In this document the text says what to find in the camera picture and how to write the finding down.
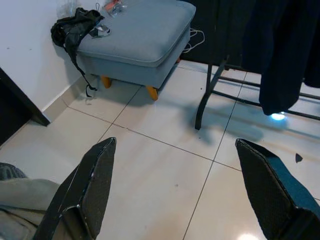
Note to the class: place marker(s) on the grey upholstered ottoman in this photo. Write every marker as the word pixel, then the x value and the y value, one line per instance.
pixel 140 37

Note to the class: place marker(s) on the black floor mat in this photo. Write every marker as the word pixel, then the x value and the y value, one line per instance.
pixel 205 30

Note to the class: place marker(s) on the orange label plastic packet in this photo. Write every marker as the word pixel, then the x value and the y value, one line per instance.
pixel 115 6

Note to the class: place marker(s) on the black sling bag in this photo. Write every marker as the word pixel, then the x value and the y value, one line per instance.
pixel 70 30

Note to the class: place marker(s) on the small black scrap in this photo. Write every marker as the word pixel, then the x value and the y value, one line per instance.
pixel 298 158

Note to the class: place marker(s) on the clear plastic packet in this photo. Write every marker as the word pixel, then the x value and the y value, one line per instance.
pixel 101 32

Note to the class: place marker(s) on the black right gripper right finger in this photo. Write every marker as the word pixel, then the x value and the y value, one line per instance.
pixel 270 200

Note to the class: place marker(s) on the navy polo shirt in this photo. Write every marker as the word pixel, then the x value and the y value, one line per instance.
pixel 275 75

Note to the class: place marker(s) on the black cabinet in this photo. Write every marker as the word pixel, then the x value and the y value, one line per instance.
pixel 15 112

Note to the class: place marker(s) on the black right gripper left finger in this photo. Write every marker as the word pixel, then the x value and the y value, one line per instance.
pixel 85 200

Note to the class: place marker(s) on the black gold print t-shirt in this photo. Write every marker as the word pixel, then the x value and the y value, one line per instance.
pixel 312 75

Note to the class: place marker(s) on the black metal clothes rack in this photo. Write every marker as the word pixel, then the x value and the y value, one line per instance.
pixel 202 105

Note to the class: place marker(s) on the grey green garment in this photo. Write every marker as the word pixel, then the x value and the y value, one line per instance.
pixel 22 197

